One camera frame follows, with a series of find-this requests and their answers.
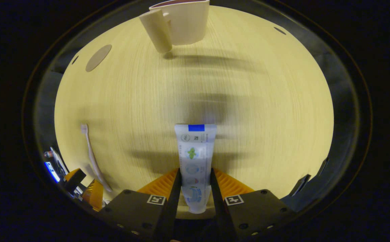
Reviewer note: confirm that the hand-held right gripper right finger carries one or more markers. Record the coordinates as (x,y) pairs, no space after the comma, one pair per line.
(258,211)

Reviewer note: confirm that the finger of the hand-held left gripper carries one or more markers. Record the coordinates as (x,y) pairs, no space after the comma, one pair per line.
(94,195)
(75,179)

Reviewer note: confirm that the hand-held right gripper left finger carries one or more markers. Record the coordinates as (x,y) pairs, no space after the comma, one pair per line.
(134,211)

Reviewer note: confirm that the pale pink toothbrush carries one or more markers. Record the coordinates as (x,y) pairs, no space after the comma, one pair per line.
(92,158)

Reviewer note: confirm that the white toothpaste tube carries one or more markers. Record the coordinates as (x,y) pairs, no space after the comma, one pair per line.
(194,158)

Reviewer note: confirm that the round brown coaster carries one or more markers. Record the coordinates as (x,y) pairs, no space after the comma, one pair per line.
(98,57)

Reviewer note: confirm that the beige cup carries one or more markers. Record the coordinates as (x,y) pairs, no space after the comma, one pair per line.
(184,23)

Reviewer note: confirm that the white side table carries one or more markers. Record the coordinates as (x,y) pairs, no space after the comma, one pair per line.
(59,161)

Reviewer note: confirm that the computer monitor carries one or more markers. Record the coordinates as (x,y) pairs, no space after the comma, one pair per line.
(51,170)

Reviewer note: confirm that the plastic drink bottle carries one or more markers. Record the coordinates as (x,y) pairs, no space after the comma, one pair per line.
(48,154)

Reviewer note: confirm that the black desk grommet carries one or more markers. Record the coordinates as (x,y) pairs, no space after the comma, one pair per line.
(75,59)
(280,30)

